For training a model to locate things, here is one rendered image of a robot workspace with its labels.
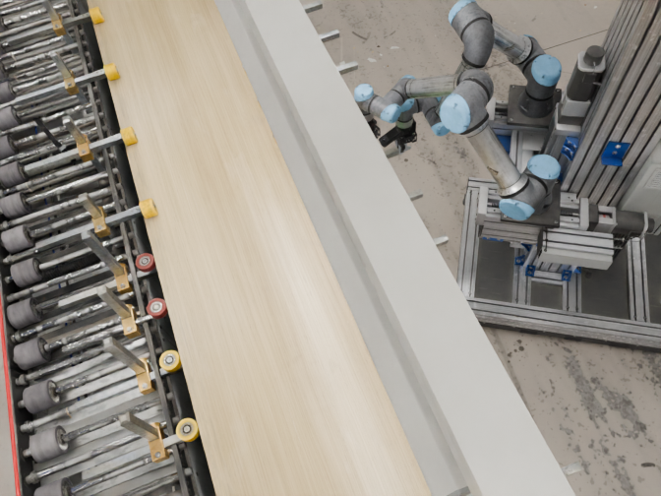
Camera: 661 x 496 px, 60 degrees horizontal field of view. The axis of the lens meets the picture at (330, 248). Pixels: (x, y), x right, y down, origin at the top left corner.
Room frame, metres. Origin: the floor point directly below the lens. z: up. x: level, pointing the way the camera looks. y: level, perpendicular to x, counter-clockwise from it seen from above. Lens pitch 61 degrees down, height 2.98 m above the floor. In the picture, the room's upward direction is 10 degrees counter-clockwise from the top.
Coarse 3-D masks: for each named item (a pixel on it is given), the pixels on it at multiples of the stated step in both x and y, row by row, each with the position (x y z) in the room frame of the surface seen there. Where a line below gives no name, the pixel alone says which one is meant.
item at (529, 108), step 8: (520, 96) 1.64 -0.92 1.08; (528, 96) 1.60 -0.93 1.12; (552, 96) 1.58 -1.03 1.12; (520, 104) 1.61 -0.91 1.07; (528, 104) 1.58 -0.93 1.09; (536, 104) 1.56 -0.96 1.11; (544, 104) 1.56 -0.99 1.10; (552, 104) 1.57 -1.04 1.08; (528, 112) 1.56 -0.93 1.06; (536, 112) 1.55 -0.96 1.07; (544, 112) 1.55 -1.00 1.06
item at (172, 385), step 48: (96, 48) 3.16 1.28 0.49; (96, 96) 2.46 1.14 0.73; (144, 240) 1.60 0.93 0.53; (0, 288) 1.28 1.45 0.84; (48, 288) 1.37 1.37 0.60; (48, 336) 1.07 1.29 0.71; (96, 384) 0.82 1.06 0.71; (96, 432) 0.62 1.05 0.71; (48, 480) 0.46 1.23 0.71; (192, 480) 0.38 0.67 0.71
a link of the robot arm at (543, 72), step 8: (536, 56) 1.68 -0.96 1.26; (544, 56) 1.66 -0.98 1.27; (528, 64) 1.67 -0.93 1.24; (536, 64) 1.63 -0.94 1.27; (544, 64) 1.63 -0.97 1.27; (552, 64) 1.62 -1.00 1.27; (560, 64) 1.62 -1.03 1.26; (528, 72) 1.64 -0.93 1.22; (536, 72) 1.60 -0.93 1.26; (544, 72) 1.59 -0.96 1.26; (552, 72) 1.58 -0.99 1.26; (560, 72) 1.59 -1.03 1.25; (528, 80) 1.63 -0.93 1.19; (536, 80) 1.58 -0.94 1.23; (544, 80) 1.57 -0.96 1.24; (552, 80) 1.56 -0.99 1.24; (528, 88) 1.61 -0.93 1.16; (536, 88) 1.58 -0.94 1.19; (544, 88) 1.56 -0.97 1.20; (552, 88) 1.56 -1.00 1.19; (536, 96) 1.57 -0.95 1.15; (544, 96) 1.56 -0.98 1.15
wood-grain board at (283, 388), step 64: (128, 0) 3.00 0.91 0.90; (192, 0) 2.90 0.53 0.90; (128, 64) 2.47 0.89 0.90; (192, 64) 2.39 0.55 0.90; (192, 128) 1.95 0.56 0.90; (256, 128) 1.88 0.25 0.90; (192, 192) 1.57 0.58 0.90; (256, 192) 1.51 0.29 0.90; (192, 256) 1.24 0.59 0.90; (256, 256) 1.19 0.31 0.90; (320, 256) 1.13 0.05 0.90; (192, 320) 0.95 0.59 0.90; (256, 320) 0.90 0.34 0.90; (320, 320) 0.85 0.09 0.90; (192, 384) 0.69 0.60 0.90; (256, 384) 0.64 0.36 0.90; (320, 384) 0.60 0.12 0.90; (256, 448) 0.42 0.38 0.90; (320, 448) 0.38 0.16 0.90; (384, 448) 0.34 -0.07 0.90
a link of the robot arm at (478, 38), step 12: (480, 24) 1.60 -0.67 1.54; (468, 36) 1.59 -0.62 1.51; (480, 36) 1.57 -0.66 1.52; (492, 36) 1.57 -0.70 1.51; (468, 48) 1.56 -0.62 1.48; (480, 48) 1.54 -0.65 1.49; (492, 48) 1.56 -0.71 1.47; (468, 60) 1.54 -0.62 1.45; (480, 60) 1.52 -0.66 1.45; (456, 72) 1.56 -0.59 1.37; (444, 96) 1.55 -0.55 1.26; (432, 108) 1.59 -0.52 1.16; (432, 120) 1.54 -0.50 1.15; (444, 132) 1.49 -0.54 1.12
